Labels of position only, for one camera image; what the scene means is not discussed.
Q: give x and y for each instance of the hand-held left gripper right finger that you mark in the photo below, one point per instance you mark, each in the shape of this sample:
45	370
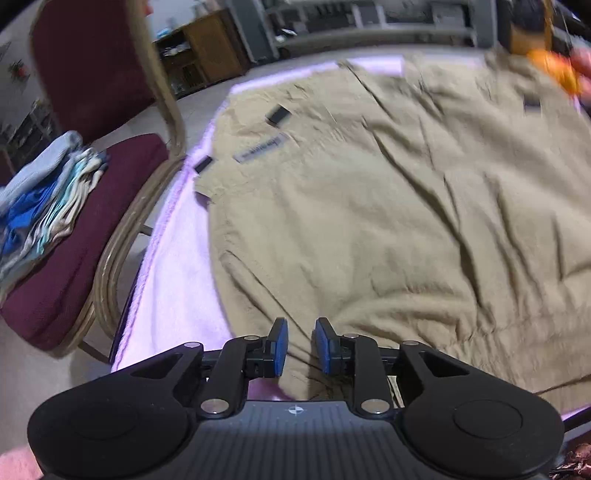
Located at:
323	347

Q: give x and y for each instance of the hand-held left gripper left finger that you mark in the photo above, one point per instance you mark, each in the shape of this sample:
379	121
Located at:
280	345

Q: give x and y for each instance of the khaki jacket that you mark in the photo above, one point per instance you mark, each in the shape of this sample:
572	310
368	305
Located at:
369	198

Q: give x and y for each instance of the pile of folded clothes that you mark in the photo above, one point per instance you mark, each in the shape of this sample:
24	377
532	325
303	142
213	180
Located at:
69	198

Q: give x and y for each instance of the dark brown object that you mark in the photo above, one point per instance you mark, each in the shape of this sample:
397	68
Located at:
575	461

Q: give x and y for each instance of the light blue folded cloth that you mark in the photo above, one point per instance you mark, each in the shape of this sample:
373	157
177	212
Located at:
39	164

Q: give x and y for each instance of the wooden cabinet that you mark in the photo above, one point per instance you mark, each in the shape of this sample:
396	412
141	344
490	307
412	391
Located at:
205	46

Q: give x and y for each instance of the maroon padded chair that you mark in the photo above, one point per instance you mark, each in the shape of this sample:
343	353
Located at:
87	78

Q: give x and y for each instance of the grey metal shelf frame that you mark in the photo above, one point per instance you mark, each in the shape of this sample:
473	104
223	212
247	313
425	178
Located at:
369	23

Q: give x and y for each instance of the red wall ornament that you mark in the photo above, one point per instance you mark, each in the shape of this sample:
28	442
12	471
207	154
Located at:
17	69

